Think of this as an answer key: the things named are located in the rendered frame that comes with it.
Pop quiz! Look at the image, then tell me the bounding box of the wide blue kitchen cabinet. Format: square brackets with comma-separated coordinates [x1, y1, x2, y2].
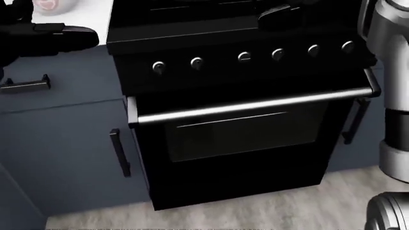
[0, 43, 155, 230]

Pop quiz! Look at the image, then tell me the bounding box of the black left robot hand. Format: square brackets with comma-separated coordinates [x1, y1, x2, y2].
[0, 0, 100, 68]

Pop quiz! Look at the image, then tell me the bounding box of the black vertical cabinet door handle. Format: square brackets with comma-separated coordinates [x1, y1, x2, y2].
[109, 128, 132, 178]
[341, 97, 371, 145]

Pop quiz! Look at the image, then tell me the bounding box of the narrow blue kitchen cabinet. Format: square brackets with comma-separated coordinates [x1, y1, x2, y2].
[328, 62, 389, 174]

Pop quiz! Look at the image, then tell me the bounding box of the white pink bowl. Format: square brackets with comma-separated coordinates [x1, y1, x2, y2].
[33, 0, 81, 17]

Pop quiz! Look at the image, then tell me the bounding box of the black freestanding oven stove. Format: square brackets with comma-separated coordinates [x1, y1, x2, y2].
[106, 0, 383, 212]

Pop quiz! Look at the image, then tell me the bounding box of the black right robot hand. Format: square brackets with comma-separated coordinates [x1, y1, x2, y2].
[257, 0, 322, 31]

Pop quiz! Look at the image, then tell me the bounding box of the black horizontal drawer handle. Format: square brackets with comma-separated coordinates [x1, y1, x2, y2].
[0, 73, 52, 95]

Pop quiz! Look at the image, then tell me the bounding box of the silver oven door handle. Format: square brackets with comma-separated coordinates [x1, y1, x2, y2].
[127, 67, 383, 130]

